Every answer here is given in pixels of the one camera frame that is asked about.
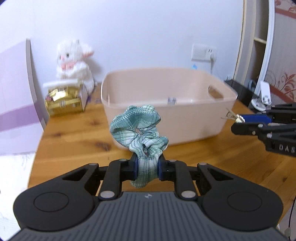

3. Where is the green plaid scrunchie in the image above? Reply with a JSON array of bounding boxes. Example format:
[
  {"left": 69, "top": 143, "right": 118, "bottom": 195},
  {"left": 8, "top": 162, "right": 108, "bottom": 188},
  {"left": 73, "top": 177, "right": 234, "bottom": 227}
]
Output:
[{"left": 109, "top": 105, "right": 169, "bottom": 188}]

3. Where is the white phone stand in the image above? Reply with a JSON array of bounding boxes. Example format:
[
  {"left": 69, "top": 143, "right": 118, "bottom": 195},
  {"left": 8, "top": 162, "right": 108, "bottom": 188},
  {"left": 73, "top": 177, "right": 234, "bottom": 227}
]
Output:
[{"left": 251, "top": 81, "right": 272, "bottom": 111}]

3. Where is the black box beside table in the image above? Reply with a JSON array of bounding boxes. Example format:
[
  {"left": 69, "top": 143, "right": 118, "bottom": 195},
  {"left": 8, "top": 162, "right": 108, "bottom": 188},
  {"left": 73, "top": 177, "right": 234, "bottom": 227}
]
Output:
[{"left": 225, "top": 79, "right": 258, "bottom": 113}]

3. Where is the pink plastic storage basket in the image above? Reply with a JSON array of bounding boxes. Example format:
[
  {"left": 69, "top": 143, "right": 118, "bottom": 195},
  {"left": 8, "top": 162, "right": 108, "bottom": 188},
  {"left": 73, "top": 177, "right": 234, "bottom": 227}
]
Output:
[{"left": 101, "top": 68, "right": 237, "bottom": 145}]

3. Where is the gold tissue box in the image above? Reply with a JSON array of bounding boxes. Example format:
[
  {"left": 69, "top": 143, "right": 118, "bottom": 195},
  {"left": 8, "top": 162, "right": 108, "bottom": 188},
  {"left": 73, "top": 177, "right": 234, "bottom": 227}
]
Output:
[{"left": 43, "top": 79, "right": 88, "bottom": 117}]

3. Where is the white plush bunny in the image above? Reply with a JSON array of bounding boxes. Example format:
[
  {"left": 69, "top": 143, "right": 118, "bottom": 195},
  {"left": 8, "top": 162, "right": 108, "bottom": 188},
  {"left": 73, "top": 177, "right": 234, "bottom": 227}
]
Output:
[{"left": 56, "top": 40, "right": 95, "bottom": 95}]

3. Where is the white power cable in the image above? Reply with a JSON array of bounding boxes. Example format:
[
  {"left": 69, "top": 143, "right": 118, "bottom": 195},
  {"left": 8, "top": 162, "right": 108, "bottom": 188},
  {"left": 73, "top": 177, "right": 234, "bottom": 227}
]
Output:
[{"left": 209, "top": 54, "right": 217, "bottom": 75}]

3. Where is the white wall socket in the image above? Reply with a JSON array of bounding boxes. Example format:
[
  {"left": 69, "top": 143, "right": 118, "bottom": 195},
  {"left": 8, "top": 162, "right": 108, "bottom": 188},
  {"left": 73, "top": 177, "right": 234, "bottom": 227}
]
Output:
[{"left": 191, "top": 44, "right": 217, "bottom": 62}]

